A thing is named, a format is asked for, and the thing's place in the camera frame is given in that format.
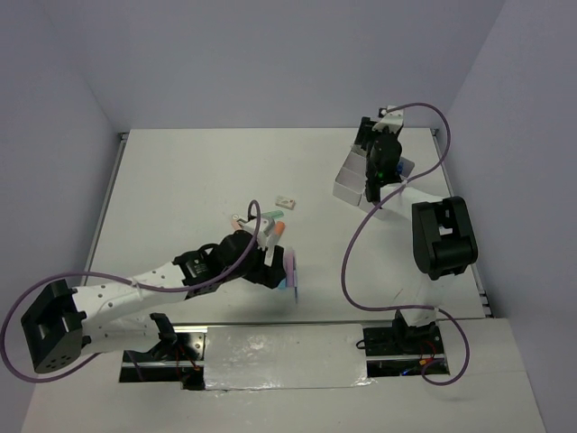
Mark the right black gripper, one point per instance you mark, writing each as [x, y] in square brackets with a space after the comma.
[366, 133]

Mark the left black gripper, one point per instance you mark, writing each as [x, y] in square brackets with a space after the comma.
[268, 275]

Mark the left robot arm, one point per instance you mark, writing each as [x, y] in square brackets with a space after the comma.
[64, 323]

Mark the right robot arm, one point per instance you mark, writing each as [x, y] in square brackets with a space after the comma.
[443, 240]

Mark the white compartment container left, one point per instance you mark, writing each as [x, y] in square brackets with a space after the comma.
[349, 183]

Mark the white compartment container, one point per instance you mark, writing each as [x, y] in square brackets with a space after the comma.
[393, 208]
[349, 183]

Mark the orange cap highlighter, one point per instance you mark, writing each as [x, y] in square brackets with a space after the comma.
[279, 228]

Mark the white compartment container right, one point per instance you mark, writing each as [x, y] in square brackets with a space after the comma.
[393, 208]

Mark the green translucent case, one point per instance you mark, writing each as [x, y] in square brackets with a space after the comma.
[274, 214]

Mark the purple highlighter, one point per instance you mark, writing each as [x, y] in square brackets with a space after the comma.
[291, 270]

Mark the white eraser box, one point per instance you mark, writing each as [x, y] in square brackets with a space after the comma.
[285, 202]

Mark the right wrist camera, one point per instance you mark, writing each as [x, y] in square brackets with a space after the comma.
[391, 118]

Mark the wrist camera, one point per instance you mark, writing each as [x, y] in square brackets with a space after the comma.
[391, 118]
[267, 224]

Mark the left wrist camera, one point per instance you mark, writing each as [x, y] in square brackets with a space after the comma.
[267, 224]

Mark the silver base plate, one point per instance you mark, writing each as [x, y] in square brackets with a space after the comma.
[284, 357]

